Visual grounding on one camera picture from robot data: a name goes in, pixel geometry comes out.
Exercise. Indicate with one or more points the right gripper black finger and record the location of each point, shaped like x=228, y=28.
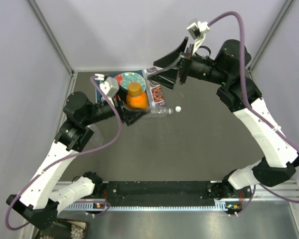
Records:
x=165, y=78
x=172, y=56

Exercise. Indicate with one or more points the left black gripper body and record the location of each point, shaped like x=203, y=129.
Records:
x=118, y=105

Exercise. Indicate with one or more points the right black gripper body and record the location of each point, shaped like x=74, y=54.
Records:
x=184, y=64

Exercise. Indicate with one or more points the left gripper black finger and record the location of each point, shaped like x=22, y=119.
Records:
x=130, y=116
x=122, y=93

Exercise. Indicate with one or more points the orange bottle cap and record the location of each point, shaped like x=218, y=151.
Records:
x=135, y=89

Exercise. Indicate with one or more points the orange juice bottle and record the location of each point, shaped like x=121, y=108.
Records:
x=139, y=102

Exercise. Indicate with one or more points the clear bottle orange base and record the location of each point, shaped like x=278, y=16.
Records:
x=158, y=112

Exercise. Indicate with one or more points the white bottle cap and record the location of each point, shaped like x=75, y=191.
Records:
x=177, y=108

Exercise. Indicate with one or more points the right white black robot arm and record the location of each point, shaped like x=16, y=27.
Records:
x=244, y=99

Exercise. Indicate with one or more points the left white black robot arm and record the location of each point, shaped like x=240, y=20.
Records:
x=37, y=202

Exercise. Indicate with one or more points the red teal patterned plate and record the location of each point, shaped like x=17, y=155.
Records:
x=124, y=79

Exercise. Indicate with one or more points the colourful mandala napkin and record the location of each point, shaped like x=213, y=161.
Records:
x=153, y=90

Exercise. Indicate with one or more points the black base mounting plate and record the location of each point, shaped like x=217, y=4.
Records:
x=166, y=193

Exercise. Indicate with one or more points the floral patterned box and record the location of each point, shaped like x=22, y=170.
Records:
x=63, y=229

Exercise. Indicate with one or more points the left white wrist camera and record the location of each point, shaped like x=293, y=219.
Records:
x=108, y=85

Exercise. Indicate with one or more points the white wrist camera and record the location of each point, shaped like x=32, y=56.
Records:
x=108, y=85
x=198, y=31

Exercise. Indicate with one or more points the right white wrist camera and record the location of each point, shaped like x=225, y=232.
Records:
x=198, y=31

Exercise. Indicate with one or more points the grey slotted cable duct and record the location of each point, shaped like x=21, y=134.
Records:
x=93, y=206

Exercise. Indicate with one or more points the aluminium frame rail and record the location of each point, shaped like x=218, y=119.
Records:
x=288, y=189

